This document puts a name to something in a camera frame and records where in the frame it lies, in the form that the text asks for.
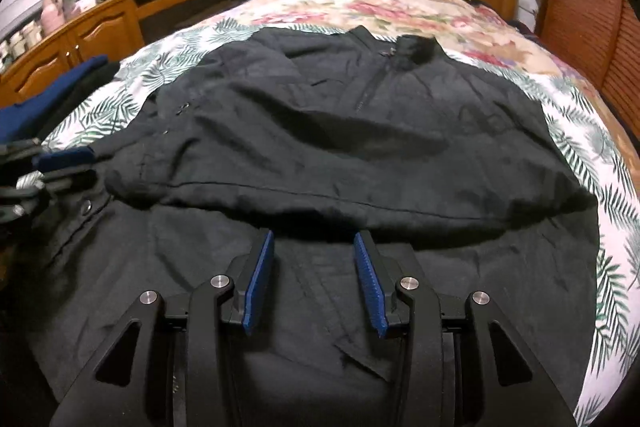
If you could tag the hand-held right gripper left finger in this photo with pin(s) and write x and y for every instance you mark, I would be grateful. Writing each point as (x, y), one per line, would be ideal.
(257, 287)

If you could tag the wooden louvred wardrobe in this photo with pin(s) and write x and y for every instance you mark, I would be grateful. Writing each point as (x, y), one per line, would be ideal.
(585, 7)

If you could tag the rose floral quilt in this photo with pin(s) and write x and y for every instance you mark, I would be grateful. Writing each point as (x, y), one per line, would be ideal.
(400, 7)

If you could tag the wooden desk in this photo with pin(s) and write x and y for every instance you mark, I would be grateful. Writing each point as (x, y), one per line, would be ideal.
(100, 32)

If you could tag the group of small bottles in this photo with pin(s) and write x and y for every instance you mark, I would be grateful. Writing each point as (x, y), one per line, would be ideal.
(22, 44)

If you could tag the black jacket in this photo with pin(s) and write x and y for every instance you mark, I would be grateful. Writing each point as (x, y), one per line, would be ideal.
(350, 147)

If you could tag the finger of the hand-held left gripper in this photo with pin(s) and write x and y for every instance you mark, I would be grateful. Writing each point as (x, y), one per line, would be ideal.
(65, 159)
(70, 183)

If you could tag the black folded garment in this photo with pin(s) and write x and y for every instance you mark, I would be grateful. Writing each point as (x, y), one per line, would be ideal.
(85, 92)

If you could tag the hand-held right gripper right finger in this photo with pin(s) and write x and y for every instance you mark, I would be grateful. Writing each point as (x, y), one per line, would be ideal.
(371, 287)

